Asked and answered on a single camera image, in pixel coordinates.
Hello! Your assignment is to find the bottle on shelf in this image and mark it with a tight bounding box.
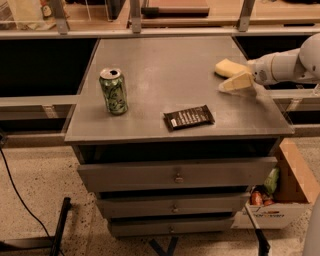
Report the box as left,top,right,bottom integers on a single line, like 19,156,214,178
39,0,53,20

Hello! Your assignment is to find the yellow sponge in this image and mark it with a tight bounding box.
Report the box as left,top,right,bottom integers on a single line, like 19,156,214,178
214,59,249,78

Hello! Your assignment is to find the middle grey drawer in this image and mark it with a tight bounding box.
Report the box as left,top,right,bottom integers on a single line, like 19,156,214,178
97,192,249,219

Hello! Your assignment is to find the top grey drawer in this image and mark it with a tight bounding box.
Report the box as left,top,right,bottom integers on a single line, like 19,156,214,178
78,157,277,192

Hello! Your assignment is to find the black stand leg right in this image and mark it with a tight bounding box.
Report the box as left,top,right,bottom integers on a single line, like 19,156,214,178
245,204,271,256

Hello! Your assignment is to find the metal shelf rail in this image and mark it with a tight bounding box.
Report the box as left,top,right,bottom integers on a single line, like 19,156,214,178
0,0,320,39

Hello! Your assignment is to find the bottom grey drawer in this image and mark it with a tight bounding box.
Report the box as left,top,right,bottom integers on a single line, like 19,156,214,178
108,217,233,237

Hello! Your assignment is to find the red snack packet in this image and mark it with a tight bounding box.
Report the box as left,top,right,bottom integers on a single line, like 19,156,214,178
251,191,263,206

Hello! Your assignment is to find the grey drawer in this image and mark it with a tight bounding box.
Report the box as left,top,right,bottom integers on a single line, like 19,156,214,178
78,157,277,192
97,192,249,219
108,217,233,237

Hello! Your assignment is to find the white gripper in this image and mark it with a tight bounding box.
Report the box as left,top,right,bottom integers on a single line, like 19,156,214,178
218,54,276,92

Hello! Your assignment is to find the green soda can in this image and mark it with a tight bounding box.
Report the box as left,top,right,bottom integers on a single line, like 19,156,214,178
99,68,128,115

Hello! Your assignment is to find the black floor cable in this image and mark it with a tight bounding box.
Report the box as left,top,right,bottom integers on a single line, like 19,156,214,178
0,146,66,256

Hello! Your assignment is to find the green snack bag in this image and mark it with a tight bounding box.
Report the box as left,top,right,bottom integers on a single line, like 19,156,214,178
263,167,280,195

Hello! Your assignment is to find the black metal stand leg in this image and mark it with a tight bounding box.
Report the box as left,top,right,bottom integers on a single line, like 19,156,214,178
0,197,71,256

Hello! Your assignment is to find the grey drawer cabinet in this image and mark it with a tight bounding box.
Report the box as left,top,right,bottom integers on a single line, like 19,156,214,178
65,36,291,224

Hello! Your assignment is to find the cardboard box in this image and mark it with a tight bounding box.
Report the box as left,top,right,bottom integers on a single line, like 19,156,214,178
231,138,320,230

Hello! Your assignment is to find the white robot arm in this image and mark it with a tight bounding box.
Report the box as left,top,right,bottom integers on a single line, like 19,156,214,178
214,34,320,93

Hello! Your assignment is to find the black snack bar wrapper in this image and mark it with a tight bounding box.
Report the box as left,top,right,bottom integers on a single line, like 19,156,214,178
164,105,215,131

